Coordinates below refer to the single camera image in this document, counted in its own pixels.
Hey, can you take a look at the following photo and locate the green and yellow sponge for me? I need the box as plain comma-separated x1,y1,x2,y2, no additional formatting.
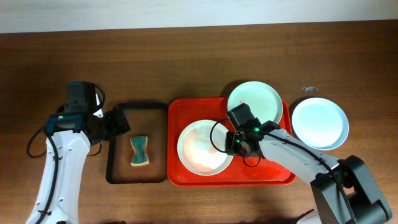
130,136,149,167

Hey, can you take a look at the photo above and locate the white plate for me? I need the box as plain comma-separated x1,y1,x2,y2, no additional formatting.
177,119,233,176

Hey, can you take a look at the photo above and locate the light blue plate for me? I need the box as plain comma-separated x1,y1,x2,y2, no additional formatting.
292,97,349,151

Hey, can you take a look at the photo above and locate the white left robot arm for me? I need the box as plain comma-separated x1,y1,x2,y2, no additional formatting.
26,109,131,223

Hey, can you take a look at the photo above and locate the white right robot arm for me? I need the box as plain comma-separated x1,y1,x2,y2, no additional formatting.
225,103,392,224

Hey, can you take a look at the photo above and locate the red plastic tray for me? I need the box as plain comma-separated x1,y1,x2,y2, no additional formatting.
167,97,296,187

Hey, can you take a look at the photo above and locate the black brown tray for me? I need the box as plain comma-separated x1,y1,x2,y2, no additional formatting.
106,101,168,184

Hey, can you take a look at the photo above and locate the pale green plate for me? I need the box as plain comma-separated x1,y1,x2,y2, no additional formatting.
227,81,283,123

